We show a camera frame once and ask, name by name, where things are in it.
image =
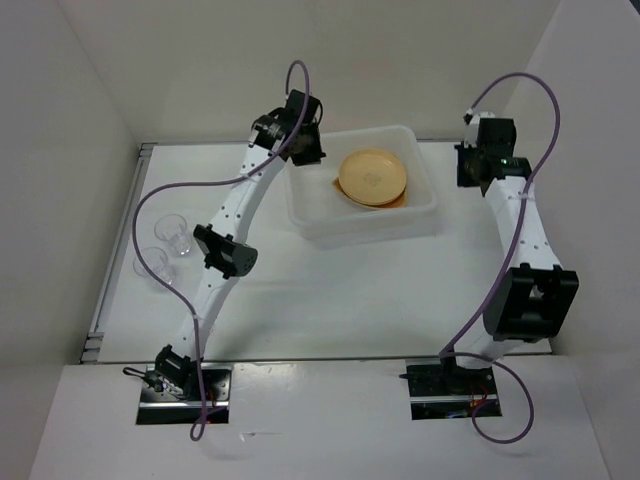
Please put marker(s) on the aluminium table edge rail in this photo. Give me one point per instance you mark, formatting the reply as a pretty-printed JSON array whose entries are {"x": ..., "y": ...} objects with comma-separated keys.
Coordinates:
[{"x": 94, "y": 338}]

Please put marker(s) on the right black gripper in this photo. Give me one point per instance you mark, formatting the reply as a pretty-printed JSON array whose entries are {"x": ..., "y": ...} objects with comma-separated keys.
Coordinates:
[{"x": 463, "y": 179}]

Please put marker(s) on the clear plastic cup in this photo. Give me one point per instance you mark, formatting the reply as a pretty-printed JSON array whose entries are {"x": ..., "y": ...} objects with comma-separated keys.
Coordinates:
[
  {"x": 172, "y": 229},
  {"x": 158, "y": 262}
]

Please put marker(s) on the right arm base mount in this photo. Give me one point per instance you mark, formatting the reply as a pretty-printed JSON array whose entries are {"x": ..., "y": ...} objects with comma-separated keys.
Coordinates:
[{"x": 441, "y": 389}]

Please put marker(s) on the woven bamboo basket tray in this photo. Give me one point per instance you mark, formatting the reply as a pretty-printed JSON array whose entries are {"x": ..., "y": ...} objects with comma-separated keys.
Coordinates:
[{"x": 400, "y": 201}]

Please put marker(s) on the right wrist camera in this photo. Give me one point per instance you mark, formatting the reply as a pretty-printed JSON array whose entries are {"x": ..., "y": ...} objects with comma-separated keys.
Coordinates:
[{"x": 472, "y": 121}]

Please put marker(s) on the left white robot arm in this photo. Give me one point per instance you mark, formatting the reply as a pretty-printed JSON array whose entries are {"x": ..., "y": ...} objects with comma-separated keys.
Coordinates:
[{"x": 287, "y": 133}]

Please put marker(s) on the yellow plastic plate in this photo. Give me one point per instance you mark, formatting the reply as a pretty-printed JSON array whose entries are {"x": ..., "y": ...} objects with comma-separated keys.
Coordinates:
[{"x": 372, "y": 174}]

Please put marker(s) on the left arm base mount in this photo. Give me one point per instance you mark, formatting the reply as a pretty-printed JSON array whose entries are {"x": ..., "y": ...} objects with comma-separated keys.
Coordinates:
[{"x": 163, "y": 404}]

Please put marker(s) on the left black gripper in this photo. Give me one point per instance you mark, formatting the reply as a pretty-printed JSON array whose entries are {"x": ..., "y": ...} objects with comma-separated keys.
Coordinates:
[{"x": 313, "y": 156}]

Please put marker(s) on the white plastic bin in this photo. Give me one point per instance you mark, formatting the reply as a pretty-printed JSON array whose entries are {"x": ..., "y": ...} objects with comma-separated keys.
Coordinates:
[{"x": 328, "y": 217}]

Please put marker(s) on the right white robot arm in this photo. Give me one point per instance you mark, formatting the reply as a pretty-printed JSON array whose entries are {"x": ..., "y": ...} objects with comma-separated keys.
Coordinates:
[{"x": 533, "y": 292}]

